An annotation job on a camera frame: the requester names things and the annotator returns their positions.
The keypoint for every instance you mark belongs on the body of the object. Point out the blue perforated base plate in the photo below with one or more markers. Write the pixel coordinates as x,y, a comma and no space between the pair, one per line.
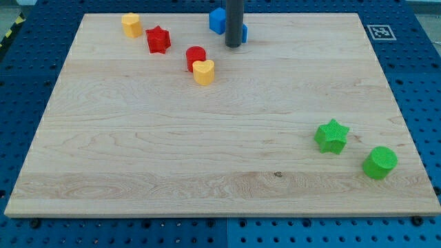
32,63

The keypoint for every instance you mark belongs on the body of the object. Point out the yellow hexagon block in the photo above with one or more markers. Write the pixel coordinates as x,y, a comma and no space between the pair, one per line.
131,23

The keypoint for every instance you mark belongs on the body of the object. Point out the blue block behind rod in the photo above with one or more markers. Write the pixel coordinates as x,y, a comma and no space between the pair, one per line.
244,33

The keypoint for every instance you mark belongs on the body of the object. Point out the blue cube block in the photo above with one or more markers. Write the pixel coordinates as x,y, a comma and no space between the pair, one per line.
217,19

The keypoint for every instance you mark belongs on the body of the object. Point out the red star block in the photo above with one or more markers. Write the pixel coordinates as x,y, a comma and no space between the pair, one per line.
158,40

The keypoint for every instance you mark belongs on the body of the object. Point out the green star block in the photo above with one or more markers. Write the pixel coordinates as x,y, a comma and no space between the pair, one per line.
331,137

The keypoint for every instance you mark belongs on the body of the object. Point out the light wooden board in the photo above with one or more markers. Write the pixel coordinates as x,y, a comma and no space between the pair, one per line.
131,134

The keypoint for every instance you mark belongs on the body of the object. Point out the white fiducial marker tag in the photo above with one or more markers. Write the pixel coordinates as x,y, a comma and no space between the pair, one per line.
381,32

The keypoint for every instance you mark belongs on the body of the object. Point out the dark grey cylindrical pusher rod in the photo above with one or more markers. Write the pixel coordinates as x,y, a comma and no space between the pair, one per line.
234,10

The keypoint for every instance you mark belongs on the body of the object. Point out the red cylinder block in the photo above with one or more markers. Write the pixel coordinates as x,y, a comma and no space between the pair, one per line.
194,53

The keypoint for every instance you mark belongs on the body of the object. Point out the green cylinder block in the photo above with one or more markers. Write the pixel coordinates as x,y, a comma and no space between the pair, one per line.
380,161

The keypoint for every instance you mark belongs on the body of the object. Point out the yellow heart block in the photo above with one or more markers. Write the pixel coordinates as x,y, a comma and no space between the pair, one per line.
204,72

